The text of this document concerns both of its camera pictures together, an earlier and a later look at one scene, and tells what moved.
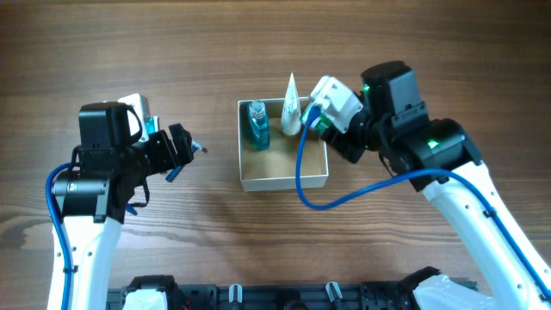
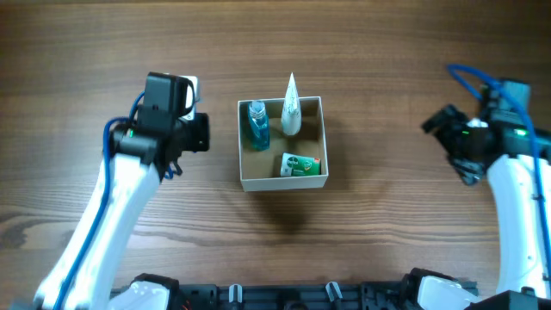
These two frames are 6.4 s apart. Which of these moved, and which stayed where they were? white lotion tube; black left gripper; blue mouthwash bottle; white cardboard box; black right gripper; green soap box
Moved: black right gripper; black left gripper; green soap box
Stayed: blue mouthwash bottle; white cardboard box; white lotion tube
